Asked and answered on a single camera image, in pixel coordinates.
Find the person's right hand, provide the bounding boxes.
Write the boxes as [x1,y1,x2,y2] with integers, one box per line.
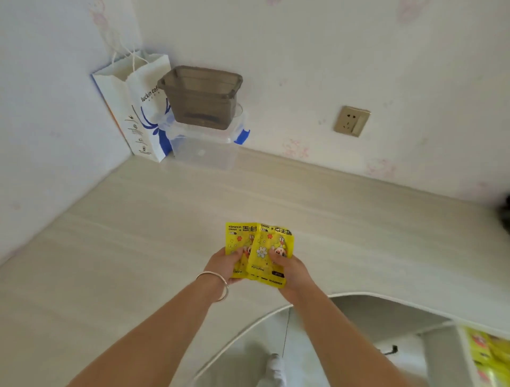
[267,249,319,306]

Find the person's left hand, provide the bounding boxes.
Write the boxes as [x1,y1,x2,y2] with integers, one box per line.
[203,246,246,286]

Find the white drawer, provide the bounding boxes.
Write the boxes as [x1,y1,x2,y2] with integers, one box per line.
[420,321,510,387]

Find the yellow packets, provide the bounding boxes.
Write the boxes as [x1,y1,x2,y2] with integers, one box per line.
[464,326,510,387]

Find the person's left forearm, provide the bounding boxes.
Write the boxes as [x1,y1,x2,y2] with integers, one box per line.
[67,277,226,387]

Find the person's right forearm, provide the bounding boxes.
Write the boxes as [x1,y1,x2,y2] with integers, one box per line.
[294,287,415,387]

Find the person's left white shoe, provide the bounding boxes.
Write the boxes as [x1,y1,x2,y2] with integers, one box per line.
[257,354,287,387]

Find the clear plastic storage box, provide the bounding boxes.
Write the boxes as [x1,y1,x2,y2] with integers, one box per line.
[165,103,251,171]

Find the white paper bag blue deer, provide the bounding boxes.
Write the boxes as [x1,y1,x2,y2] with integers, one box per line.
[91,49,174,163]

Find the light wooden table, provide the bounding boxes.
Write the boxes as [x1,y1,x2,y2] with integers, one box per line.
[0,147,510,387]

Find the grey translucent plastic box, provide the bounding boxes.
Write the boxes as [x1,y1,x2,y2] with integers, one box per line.
[157,65,244,131]

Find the black folded garment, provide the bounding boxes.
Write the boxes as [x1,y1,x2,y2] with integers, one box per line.
[500,195,510,236]

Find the silver bracelet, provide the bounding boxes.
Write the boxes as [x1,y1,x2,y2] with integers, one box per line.
[195,271,230,302]

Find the beige wall fixture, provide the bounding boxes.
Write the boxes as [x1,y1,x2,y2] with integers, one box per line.
[334,105,371,138]

